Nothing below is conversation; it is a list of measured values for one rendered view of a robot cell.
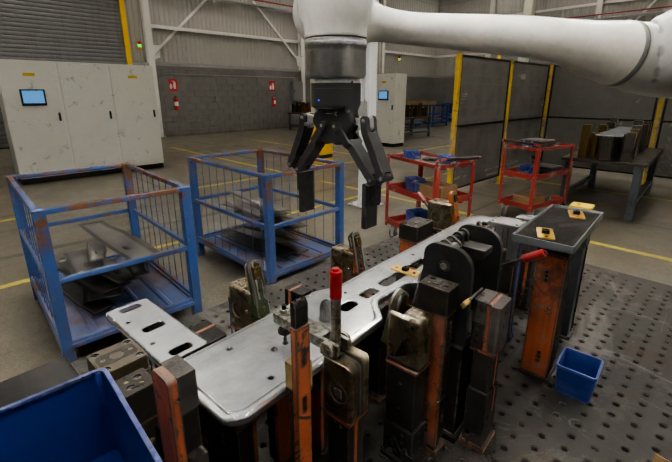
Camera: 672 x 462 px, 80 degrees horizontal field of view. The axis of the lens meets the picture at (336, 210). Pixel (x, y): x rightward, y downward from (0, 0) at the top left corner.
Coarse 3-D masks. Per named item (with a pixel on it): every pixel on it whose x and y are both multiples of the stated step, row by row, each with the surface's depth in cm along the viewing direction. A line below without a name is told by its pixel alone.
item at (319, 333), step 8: (280, 312) 81; (288, 312) 81; (280, 320) 80; (288, 320) 78; (312, 320) 78; (280, 328) 82; (288, 328) 78; (312, 328) 76; (320, 328) 76; (328, 328) 75; (312, 336) 74; (320, 336) 73; (328, 336) 75; (344, 336) 73; (336, 344) 71; (344, 344) 73; (336, 352) 70
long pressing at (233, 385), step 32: (416, 256) 127; (352, 288) 106; (384, 288) 106; (352, 320) 91; (224, 352) 80; (256, 352) 80; (288, 352) 80; (224, 384) 71; (256, 384) 71; (224, 416) 65; (256, 416) 66
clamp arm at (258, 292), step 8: (248, 264) 94; (256, 264) 95; (248, 272) 94; (256, 272) 94; (248, 280) 95; (256, 280) 95; (264, 280) 97; (248, 288) 95; (256, 288) 95; (264, 288) 96; (256, 296) 95; (264, 296) 96; (256, 304) 95; (264, 304) 96; (256, 312) 95; (264, 312) 96
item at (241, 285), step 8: (240, 280) 101; (232, 288) 99; (240, 288) 97; (232, 296) 100; (240, 296) 97; (248, 296) 95; (232, 304) 101; (240, 304) 98; (248, 304) 96; (232, 312) 101; (240, 312) 99; (248, 312) 96; (232, 320) 102; (240, 320) 99; (248, 320) 97; (256, 320) 98; (232, 328) 104; (240, 328) 101
